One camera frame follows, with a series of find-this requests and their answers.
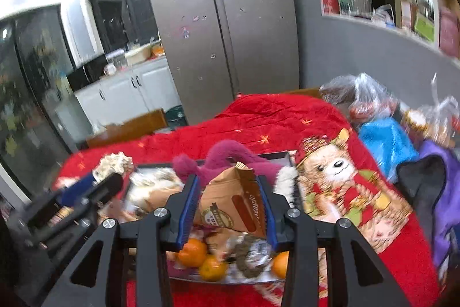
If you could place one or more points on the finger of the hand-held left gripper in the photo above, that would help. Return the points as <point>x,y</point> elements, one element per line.
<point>77,190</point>
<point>104,187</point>

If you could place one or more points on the white food container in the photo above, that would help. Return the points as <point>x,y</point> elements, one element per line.
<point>136,55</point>

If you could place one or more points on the glass sliding door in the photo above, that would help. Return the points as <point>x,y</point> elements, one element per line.
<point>32,94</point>

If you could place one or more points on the red printed blanket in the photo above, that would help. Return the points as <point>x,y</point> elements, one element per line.
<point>388,256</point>

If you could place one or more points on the beige fluffy hair clip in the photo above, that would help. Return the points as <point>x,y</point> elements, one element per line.
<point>156,201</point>

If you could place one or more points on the white plush toy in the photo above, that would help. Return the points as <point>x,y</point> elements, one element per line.
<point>158,180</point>

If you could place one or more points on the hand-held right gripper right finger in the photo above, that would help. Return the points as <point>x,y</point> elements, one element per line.
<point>268,217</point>

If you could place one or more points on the black tray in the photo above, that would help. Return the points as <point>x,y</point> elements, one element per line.
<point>230,276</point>

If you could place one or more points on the brown triangular snack packet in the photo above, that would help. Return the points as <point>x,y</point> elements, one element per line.
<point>230,206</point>

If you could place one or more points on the black microwave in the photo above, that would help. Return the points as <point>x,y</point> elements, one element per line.
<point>86,75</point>

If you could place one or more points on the white plastic bag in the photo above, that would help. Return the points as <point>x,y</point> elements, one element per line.
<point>436,120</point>

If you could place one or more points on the white kitchen cabinet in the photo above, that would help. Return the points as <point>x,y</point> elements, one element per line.
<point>125,91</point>

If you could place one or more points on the green label box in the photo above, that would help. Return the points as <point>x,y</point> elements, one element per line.
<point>424,25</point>

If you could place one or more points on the brown scrunchie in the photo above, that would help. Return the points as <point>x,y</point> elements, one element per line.
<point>251,255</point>

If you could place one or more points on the magenta plush rabbit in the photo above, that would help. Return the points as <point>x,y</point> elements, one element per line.
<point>219,157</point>

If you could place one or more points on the orange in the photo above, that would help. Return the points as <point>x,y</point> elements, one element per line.
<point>214,268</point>
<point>280,264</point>
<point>192,252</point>

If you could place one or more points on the dark window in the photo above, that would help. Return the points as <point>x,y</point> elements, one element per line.
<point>122,12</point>

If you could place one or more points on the silver refrigerator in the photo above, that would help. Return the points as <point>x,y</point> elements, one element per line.
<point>230,23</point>

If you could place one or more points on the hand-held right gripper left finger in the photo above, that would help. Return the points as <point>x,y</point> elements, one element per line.
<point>188,217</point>

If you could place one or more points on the cream lace scrunchie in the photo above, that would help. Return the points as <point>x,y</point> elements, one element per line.
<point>113,163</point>

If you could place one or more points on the pink thermos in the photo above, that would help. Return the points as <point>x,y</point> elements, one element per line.
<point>449,30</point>

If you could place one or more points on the purple cloth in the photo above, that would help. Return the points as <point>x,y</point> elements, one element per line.
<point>445,220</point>

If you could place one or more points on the blue plastic bag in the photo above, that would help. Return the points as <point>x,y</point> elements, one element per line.
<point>388,148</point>

